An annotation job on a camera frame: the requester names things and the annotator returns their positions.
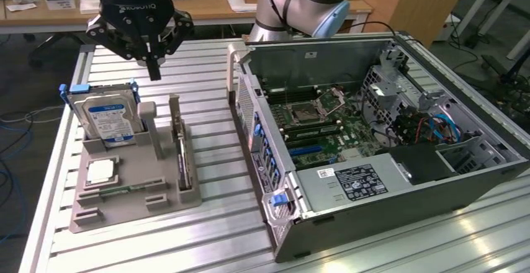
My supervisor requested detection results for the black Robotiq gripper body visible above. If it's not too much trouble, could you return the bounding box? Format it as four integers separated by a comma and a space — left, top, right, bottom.
90, 0, 176, 43

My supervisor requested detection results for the graphics card with metal bracket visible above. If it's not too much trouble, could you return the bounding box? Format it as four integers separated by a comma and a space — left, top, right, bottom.
166, 94, 195, 192

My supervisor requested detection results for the wooden desk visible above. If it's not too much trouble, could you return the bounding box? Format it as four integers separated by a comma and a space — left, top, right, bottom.
0, 0, 373, 35

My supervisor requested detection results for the white booklet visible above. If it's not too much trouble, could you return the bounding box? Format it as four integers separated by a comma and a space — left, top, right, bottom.
224, 0, 260, 13

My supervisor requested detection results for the hard disk with blue carrier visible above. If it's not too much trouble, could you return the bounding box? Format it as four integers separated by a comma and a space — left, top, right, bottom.
58, 79, 146, 148

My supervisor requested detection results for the white paper card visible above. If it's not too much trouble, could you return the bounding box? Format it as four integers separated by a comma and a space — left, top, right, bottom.
5, 2, 37, 12

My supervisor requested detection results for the black RAM slot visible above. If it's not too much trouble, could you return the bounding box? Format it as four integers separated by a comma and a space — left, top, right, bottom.
269, 96, 321, 104
267, 87, 319, 96
285, 130, 339, 140
267, 92, 320, 99
283, 123, 336, 132
265, 84, 317, 91
284, 127, 339, 136

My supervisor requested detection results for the CPU socket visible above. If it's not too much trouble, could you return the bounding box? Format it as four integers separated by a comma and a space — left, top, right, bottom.
288, 102, 321, 124

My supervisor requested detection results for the silver CPU chip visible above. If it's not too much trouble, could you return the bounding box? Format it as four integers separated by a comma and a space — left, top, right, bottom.
85, 159, 117, 184

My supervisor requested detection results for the metal socket cover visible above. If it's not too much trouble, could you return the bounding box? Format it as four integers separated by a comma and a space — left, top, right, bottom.
315, 87, 347, 109

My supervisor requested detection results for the green RAM stick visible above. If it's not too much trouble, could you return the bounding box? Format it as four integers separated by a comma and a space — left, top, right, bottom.
97, 184, 148, 195

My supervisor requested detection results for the black expansion slot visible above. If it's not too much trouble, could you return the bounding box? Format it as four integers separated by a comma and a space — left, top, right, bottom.
287, 141, 328, 150

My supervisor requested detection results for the grey plastic parts rack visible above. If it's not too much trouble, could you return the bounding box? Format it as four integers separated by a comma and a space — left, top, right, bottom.
68, 101, 204, 234

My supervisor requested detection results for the green motherboard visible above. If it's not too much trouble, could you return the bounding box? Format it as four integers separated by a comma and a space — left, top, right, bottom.
264, 83, 392, 172

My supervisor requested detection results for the metal disk bay cage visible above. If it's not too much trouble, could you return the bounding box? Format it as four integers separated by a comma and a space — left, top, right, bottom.
359, 65, 456, 125

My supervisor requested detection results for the wooden cabinet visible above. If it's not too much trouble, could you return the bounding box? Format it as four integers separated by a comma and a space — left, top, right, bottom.
343, 0, 475, 47

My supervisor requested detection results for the grey power supply unit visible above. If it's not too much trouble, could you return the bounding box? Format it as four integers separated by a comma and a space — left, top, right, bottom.
295, 154, 415, 213

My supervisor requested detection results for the black plastic shroud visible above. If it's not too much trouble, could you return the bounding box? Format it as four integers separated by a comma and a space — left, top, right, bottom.
388, 144, 459, 184

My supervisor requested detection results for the black equipment stand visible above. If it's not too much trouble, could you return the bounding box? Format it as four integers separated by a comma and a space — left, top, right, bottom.
479, 30, 530, 115

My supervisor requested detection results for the open dark PC case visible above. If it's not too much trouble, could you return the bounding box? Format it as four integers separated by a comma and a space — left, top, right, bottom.
225, 30, 530, 264

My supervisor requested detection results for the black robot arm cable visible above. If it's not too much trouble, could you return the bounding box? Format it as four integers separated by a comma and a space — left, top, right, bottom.
256, 0, 293, 34

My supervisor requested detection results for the white floor cable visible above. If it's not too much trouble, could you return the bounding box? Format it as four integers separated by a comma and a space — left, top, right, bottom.
0, 105, 65, 124

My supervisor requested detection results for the black cable behind case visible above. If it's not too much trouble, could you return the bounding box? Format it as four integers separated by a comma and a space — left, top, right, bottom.
349, 20, 417, 43

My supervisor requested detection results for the blue floor cable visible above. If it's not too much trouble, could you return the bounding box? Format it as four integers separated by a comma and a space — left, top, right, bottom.
0, 122, 33, 243

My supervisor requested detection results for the black power wire bundle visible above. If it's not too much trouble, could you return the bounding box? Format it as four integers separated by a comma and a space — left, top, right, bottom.
391, 114, 435, 145

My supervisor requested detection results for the blue SATA wire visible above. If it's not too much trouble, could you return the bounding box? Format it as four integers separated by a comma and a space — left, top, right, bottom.
428, 113, 463, 145

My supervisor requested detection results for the white desk frame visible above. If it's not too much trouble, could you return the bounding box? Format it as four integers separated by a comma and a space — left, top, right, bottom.
449, 0, 530, 60

